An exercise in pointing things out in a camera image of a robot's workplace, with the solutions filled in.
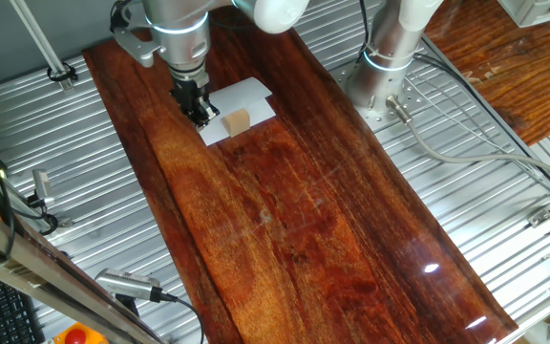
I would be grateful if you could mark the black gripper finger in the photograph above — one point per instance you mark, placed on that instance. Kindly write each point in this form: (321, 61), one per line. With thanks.
(206, 112)
(190, 106)

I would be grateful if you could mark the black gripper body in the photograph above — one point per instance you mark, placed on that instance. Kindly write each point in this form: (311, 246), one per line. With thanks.
(189, 88)

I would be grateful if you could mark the white paper sheet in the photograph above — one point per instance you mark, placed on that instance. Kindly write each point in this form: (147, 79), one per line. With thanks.
(241, 93)

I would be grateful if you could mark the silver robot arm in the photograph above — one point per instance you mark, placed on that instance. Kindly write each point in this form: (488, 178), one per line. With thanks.
(179, 43)

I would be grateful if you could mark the small wooden block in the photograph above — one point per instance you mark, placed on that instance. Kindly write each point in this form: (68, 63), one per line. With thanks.
(236, 123)

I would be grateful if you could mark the glossy red-brown wooden board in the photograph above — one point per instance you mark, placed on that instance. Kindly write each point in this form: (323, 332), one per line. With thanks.
(303, 215)

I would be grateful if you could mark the aluminium pole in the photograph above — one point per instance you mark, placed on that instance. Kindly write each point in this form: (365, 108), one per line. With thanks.
(41, 43)

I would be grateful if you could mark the red emergency stop button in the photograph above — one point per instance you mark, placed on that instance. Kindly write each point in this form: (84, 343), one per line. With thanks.
(89, 337)

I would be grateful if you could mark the rough wooden table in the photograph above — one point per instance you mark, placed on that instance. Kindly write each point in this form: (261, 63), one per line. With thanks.
(518, 71)

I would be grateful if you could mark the white device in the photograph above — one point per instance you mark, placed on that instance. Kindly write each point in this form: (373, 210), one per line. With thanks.
(533, 12)

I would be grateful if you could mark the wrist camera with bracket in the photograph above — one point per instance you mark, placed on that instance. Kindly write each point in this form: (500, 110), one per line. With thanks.
(136, 45)

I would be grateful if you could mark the small grey camera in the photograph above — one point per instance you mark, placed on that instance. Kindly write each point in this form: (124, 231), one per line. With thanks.
(43, 186)

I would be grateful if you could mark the silver camera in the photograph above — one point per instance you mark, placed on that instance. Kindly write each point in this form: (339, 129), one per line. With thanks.
(127, 284)

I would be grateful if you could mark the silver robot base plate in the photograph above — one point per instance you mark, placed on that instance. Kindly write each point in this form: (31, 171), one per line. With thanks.
(423, 95)

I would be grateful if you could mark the aluminium frame beam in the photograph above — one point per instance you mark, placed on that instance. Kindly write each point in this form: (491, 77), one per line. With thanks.
(41, 267)

